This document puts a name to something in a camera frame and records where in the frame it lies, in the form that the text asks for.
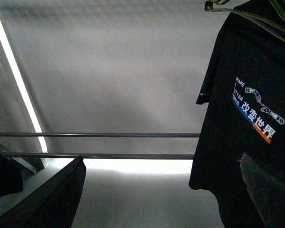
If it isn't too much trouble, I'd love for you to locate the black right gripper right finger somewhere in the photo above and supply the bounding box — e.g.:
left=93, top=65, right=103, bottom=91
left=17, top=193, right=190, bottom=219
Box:
left=240, top=153, right=285, bottom=228

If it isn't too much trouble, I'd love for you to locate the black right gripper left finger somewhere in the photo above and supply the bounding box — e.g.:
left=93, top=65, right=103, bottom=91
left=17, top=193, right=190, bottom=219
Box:
left=0, top=156, right=86, bottom=228

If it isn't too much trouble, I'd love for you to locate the olive green clothes hanger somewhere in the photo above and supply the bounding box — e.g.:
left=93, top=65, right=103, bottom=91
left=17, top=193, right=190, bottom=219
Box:
left=204, top=0, right=285, bottom=43

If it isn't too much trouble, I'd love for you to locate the black printed t-shirt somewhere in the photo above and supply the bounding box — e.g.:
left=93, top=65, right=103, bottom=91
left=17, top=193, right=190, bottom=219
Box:
left=189, top=0, right=285, bottom=228

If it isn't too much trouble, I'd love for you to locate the lower grey metal rail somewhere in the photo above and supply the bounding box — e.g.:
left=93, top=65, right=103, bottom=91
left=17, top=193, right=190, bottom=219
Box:
left=4, top=152, right=194, bottom=160

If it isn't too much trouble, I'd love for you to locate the grey metal rail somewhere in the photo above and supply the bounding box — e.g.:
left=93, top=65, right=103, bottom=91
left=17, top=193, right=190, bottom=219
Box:
left=0, top=132, right=200, bottom=138
left=4, top=152, right=194, bottom=160

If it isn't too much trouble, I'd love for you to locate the upper grey metal rail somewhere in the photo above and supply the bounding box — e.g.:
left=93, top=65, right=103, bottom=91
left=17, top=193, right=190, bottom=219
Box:
left=0, top=132, right=200, bottom=138

